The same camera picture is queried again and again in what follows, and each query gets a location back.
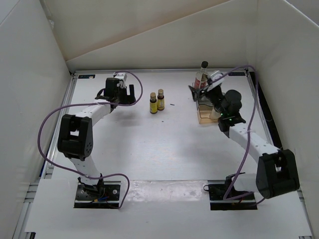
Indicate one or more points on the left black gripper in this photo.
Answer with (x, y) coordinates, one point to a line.
(130, 98)

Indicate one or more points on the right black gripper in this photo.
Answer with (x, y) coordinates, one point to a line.
(196, 92)

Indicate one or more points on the tall red label sauce bottle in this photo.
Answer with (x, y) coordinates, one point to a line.
(201, 76)

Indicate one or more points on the small yellow label bottle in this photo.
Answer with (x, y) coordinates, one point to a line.
(161, 102)
(153, 103)

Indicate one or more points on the white powder jar black lid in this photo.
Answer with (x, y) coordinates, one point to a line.
(214, 115)

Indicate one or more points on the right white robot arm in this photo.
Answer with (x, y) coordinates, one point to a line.
(265, 169)

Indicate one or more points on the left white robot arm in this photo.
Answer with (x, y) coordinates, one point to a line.
(75, 139)

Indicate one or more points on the tiered plastic condiment rack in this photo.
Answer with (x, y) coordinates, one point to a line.
(204, 107)

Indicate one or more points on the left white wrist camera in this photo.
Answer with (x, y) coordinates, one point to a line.
(122, 76)

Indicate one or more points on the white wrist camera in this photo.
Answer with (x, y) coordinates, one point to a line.
(215, 79)
(122, 76)

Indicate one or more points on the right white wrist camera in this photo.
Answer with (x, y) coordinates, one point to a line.
(215, 79)

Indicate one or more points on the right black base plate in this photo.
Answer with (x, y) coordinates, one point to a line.
(235, 201)

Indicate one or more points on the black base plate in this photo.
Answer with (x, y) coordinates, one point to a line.
(109, 198)
(235, 201)

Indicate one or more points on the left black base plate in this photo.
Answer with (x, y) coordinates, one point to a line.
(109, 198)

